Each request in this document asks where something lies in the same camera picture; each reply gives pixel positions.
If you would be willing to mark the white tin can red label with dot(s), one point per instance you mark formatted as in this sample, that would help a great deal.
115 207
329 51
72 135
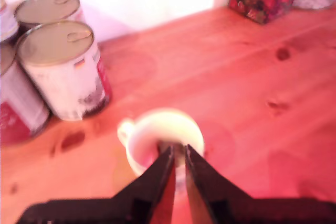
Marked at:
50 6
18 98
6 19
65 72

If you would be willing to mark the white printed coffee cup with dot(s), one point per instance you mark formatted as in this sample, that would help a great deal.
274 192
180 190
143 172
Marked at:
147 134

